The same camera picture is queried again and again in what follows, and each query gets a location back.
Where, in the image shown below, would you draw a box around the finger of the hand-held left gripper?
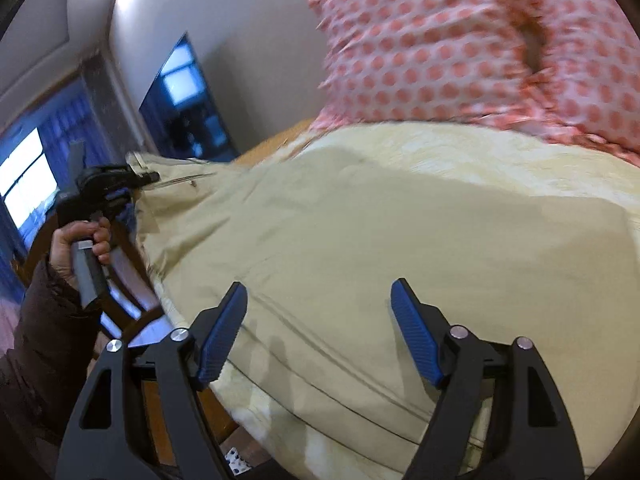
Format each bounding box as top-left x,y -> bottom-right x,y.
107,170 -> 161,218

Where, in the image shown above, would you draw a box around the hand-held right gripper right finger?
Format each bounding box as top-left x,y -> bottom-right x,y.
390,278 -> 586,480

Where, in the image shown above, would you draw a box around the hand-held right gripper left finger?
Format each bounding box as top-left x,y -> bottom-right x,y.
55,281 -> 249,480

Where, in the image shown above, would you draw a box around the beige pants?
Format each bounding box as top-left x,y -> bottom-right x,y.
125,146 -> 640,461

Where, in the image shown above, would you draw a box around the person's left forearm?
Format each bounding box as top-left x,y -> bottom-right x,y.
0,255 -> 108,480

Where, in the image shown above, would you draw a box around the person's left hand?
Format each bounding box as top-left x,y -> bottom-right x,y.
49,216 -> 113,292

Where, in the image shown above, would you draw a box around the window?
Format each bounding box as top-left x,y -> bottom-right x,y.
0,126 -> 58,231

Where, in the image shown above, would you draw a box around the blue curtain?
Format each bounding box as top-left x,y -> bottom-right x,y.
0,80 -> 103,291

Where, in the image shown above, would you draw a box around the cream bed sheet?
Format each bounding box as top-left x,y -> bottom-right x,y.
207,121 -> 640,480

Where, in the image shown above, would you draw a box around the pink polka-dot pillow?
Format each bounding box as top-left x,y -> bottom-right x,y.
301,0 -> 640,153

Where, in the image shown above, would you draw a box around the wall-mounted television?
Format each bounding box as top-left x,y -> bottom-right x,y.
138,32 -> 240,163

